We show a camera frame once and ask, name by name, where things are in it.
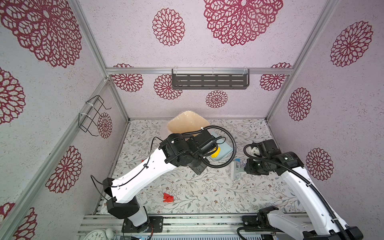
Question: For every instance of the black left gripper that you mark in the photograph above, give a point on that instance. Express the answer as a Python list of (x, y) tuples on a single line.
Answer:
[(204, 165)]

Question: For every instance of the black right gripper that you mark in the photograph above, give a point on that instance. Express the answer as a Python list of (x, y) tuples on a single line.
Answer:
[(248, 167)]

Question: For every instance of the grey-green plastic dustpan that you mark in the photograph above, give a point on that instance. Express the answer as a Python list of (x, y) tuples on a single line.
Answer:
[(225, 145)]

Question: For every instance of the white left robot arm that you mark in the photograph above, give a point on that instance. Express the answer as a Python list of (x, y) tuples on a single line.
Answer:
[(123, 203)]

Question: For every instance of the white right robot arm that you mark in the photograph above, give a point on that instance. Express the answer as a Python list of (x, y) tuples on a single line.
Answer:
[(325, 223)]

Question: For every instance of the cream trash bin with liner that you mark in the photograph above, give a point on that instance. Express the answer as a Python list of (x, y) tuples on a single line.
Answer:
[(187, 121)]

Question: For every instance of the red paper scrap lower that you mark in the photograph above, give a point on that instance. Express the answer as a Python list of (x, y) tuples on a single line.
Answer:
[(168, 198)]

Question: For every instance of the white dial gauge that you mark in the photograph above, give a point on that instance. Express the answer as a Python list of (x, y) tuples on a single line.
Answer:
[(96, 235)]

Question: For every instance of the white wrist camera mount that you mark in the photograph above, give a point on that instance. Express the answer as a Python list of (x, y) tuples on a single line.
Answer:
[(255, 151)]

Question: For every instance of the dark grey wall shelf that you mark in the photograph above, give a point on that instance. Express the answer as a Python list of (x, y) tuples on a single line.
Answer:
[(210, 80)]

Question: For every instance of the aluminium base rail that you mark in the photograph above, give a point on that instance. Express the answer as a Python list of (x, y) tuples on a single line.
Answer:
[(172, 224)]

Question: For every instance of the black wire wall basket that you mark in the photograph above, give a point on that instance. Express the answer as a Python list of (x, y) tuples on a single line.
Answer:
[(96, 121)]

